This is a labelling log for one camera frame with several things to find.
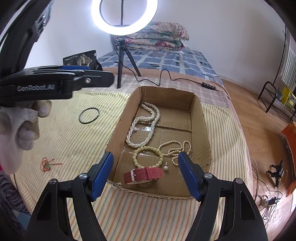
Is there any black bangle ring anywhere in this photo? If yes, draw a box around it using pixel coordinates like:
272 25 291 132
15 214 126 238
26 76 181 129
78 107 100 125

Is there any white gloved left hand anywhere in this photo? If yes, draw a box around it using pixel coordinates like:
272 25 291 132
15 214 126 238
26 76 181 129
1 100 52 175

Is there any black printed snack bag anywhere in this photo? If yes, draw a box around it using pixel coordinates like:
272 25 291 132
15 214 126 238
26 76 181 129
63 50 103 71

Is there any black tripod stand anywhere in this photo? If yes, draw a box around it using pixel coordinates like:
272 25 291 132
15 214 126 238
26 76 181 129
115 39 142 89

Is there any yellow striped cloth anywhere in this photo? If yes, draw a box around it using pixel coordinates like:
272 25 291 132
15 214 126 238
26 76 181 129
11 92 253 240

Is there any black device on floor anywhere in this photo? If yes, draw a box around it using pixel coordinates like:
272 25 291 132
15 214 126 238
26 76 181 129
267 160 284 188

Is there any floral folded quilt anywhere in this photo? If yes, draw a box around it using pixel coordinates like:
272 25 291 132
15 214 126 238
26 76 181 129
113 22 190 52

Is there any cardboard box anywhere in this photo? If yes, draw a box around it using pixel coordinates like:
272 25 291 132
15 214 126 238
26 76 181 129
106 86 212 199

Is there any pearl earring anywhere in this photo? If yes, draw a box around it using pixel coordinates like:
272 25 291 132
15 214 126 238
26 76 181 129
163 162 169 171

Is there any blue patchwork bedspread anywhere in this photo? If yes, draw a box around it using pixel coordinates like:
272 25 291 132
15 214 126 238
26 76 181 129
130 47 223 85

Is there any orange covered low table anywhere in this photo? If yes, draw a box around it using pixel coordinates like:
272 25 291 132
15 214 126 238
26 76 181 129
280 121 296 197

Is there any black clothes rack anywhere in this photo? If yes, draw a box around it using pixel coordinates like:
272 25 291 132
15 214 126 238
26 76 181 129
257 28 295 122

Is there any pink plaid bed sheet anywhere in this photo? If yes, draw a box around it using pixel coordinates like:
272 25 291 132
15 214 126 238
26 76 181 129
81 68 233 108

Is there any yellow box on rack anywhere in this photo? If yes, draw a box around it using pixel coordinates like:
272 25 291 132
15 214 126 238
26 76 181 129
280 86 296 110

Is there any striped hanging cloth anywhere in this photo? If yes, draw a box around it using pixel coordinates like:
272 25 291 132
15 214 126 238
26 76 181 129
280 30 296 90

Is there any power strip with cables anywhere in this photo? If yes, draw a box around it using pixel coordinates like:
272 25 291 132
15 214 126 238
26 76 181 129
251 158 292 230

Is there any red string cord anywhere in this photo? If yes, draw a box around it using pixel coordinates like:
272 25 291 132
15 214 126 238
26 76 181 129
41 157 63 173

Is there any long white pearl necklace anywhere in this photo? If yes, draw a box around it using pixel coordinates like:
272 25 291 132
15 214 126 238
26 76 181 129
125 101 161 148

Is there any white ring light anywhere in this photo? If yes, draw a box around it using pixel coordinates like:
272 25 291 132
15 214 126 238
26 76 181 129
90 1 159 36

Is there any small pearl necklace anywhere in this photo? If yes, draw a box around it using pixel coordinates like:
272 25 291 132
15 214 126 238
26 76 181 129
158 139 193 166

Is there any yellow bead bracelet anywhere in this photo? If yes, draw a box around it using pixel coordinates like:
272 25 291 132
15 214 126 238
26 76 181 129
132 146 165 169

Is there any red strap watch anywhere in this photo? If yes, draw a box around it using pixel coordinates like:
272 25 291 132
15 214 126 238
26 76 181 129
123 167 163 185

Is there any black ring light cable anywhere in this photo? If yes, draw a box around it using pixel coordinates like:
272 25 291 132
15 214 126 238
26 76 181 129
114 61 220 92

